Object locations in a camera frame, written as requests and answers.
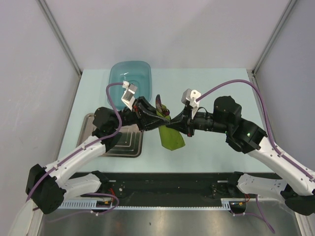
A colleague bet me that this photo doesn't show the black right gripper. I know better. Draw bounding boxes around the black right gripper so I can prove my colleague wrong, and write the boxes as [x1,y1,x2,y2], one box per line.
[167,104,230,137]

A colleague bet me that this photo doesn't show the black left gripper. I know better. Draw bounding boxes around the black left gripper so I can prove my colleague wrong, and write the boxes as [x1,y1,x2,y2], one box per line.
[111,96,170,133]

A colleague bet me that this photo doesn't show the silver table knife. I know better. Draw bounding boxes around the silver table knife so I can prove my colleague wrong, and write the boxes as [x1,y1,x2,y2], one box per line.
[155,94,163,114]

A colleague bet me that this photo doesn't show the silver fork pink tines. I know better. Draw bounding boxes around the silver fork pink tines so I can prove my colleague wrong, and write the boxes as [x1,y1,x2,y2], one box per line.
[160,104,170,117]

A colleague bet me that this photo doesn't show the green paper napkin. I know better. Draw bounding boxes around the green paper napkin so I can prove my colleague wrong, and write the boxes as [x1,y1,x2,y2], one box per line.
[157,112,185,151]

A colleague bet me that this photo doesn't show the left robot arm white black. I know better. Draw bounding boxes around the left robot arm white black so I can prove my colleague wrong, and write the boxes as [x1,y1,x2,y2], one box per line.
[26,96,170,214]

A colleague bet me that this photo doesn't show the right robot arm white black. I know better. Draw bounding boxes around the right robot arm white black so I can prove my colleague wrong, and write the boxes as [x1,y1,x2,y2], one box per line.
[168,96,315,216]

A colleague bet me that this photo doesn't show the silver metal tray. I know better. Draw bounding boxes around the silver metal tray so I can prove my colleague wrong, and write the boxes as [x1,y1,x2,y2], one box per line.
[77,113,143,158]

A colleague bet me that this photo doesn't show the teal plastic bin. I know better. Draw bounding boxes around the teal plastic bin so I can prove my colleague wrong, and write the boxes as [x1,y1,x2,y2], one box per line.
[108,61,152,101]

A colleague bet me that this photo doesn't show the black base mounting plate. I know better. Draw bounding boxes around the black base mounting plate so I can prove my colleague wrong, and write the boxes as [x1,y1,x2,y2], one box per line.
[71,172,279,199]

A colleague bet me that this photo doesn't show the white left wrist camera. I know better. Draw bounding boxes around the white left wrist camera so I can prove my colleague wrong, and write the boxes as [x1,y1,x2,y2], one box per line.
[121,81,137,110]

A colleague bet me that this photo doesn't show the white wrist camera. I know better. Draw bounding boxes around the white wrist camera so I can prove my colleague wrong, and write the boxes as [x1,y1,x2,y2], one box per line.
[121,81,137,110]
[181,88,201,119]

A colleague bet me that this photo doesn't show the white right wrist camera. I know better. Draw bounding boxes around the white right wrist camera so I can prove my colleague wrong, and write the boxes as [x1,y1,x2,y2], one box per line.
[181,88,201,119]

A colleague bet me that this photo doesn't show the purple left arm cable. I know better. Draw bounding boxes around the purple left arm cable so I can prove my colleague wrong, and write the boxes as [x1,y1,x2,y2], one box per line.
[24,82,128,223]

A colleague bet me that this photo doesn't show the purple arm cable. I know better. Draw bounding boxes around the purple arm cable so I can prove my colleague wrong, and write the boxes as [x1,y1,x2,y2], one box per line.
[24,82,128,223]
[195,79,315,234]

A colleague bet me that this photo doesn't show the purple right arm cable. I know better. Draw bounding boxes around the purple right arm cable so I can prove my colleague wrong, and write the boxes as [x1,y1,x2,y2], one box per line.
[195,79,315,234]

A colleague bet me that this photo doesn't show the light blue cable duct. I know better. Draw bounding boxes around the light blue cable duct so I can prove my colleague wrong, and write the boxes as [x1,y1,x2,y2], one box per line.
[59,200,97,209]

